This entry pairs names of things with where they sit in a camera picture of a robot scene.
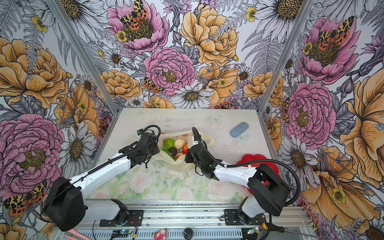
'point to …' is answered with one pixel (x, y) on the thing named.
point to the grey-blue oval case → (239, 129)
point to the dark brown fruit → (173, 150)
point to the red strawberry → (185, 149)
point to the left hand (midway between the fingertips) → (153, 150)
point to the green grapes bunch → (166, 148)
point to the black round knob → (188, 233)
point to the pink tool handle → (74, 234)
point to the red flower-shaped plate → (250, 157)
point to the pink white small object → (160, 234)
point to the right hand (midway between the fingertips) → (187, 154)
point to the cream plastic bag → (165, 160)
